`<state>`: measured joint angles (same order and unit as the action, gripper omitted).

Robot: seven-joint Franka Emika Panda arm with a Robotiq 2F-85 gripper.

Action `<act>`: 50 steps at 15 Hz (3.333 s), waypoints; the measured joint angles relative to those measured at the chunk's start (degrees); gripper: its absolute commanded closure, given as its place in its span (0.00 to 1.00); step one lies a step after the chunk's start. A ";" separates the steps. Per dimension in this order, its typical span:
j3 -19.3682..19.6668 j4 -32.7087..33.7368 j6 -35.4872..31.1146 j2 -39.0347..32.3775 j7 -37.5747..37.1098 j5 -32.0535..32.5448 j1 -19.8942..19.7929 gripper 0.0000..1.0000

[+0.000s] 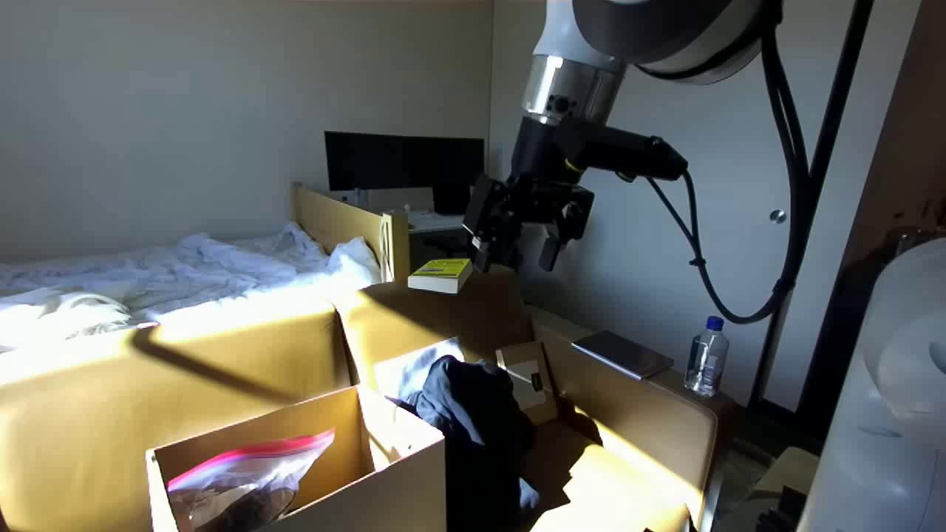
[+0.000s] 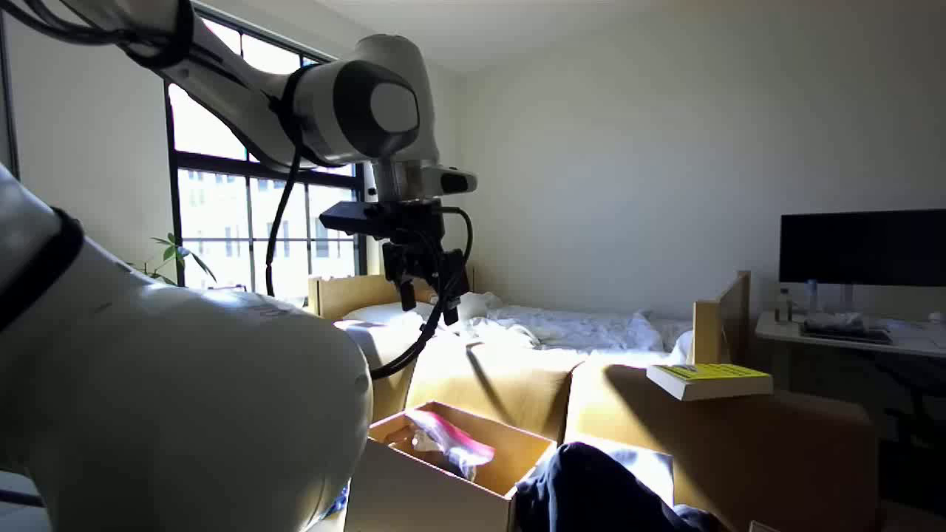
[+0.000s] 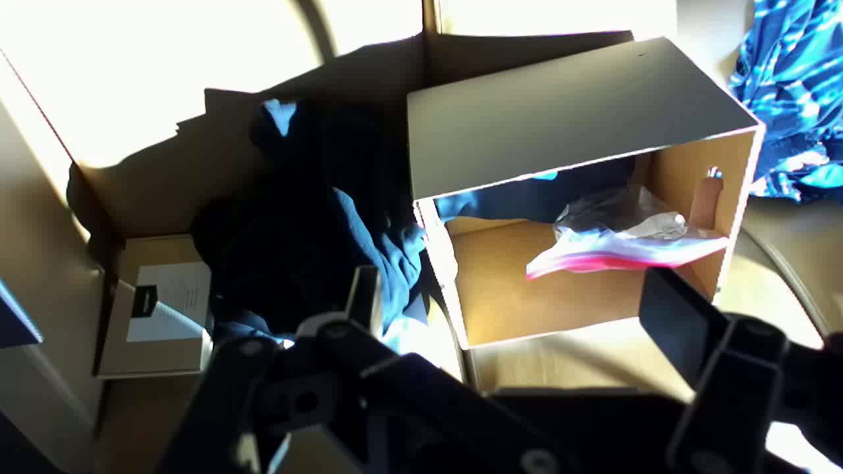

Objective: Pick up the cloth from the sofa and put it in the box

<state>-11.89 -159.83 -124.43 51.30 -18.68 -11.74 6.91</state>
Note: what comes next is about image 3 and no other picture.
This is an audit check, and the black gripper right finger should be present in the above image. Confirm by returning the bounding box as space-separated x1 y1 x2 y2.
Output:
636 266 843 474

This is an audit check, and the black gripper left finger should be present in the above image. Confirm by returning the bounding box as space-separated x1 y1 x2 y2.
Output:
154 312 573 474

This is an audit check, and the dark navy cloth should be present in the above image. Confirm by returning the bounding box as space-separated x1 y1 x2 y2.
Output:
187 95 443 353

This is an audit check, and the small box with white label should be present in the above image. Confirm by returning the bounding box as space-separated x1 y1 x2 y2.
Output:
91 257 216 381

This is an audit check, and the blue patterned cloth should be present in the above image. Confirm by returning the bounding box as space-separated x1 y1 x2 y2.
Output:
726 0 843 205

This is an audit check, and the open cardboard box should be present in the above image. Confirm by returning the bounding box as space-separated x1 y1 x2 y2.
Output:
406 33 765 353

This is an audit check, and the tan sofa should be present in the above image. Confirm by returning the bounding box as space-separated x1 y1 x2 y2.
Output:
0 0 843 474

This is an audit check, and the clear plastic bag with pink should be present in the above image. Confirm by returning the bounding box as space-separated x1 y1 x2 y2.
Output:
523 187 731 282

